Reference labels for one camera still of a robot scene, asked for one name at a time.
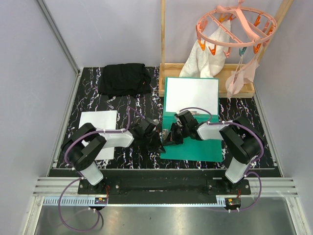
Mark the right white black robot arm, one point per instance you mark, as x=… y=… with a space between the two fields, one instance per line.
x=244 y=142

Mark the wooden rack frame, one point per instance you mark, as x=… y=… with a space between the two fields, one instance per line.
x=248 y=90

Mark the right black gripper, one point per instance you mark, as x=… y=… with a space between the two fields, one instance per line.
x=172 y=138

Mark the pink hanging mesh cloth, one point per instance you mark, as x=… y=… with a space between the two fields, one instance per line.
x=241 y=76

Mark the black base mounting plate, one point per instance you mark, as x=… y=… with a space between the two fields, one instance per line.
x=164 y=189

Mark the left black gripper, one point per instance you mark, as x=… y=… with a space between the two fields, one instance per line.
x=157 y=147

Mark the white paper sheet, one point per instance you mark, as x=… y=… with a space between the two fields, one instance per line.
x=191 y=92
x=102 y=120

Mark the metal folder binding clasp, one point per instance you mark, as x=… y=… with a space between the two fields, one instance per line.
x=194 y=113

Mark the green file folder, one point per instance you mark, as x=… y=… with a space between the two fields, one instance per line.
x=192 y=150

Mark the pink round clip hanger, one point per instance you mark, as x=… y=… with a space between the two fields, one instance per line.
x=237 y=27

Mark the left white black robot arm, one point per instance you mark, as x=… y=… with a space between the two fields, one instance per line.
x=82 y=148

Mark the white hanging towel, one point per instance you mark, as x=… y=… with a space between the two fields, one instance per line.
x=204 y=63

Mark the black folded cloth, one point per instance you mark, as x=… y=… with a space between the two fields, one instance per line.
x=124 y=79

